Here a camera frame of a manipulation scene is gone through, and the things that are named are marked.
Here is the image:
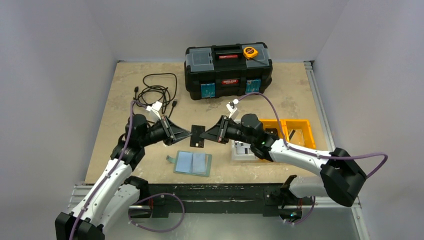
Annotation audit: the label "black coiled USB cable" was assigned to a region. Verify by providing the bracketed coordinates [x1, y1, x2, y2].
[131, 73, 179, 118]

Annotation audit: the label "orange plastic bin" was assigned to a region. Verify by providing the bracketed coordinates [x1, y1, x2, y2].
[260, 119, 316, 149]

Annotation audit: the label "aluminium frame rail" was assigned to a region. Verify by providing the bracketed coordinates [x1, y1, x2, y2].
[303, 61, 366, 207]

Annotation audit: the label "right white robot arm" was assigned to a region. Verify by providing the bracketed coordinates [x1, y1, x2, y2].
[200, 113, 367, 207]

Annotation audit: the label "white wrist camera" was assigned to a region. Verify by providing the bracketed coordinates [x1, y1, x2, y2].
[226, 98, 240, 120]
[146, 101, 163, 122]

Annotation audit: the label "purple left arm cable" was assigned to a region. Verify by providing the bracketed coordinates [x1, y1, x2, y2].
[67, 100, 186, 240]

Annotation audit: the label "black card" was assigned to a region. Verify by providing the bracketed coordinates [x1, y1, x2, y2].
[189, 124, 206, 148]

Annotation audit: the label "card in orange bin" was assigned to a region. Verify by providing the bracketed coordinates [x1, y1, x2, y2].
[288, 129, 305, 147]

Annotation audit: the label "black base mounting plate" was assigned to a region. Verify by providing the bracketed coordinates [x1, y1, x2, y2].
[129, 183, 313, 220]

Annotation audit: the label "teal card holder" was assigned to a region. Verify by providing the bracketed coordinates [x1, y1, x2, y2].
[166, 150, 212, 178]

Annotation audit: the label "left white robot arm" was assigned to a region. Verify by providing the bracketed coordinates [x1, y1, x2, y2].
[54, 114, 191, 240]

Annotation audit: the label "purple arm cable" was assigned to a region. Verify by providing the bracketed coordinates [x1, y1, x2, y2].
[236, 92, 389, 226]
[67, 100, 186, 240]

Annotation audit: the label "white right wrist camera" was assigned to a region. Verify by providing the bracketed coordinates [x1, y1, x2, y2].
[226, 98, 240, 120]

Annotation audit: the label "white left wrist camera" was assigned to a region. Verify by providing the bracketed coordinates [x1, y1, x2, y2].
[146, 101, 163, 122]

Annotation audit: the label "black plastic toolbox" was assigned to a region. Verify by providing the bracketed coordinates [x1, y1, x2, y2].
[184, 42, 273, 100]

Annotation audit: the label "black item in orange bin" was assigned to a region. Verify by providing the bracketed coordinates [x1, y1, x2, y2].
[265, 128, 279, 136]

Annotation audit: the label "yellow tape measure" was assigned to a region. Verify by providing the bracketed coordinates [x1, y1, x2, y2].
[243, 46, 259, 60]

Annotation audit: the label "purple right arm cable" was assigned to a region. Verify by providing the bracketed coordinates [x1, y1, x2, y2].
[236, 92, 389, 226]

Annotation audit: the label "cards in white bin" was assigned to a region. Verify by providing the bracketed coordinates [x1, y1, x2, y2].
[234, 141, 252, 155]

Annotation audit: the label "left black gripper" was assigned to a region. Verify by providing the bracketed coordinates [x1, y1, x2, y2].
[139, 115, 192, 147]

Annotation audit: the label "white plastic bin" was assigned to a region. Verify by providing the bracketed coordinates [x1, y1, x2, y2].
[231, 140, 259, 163]

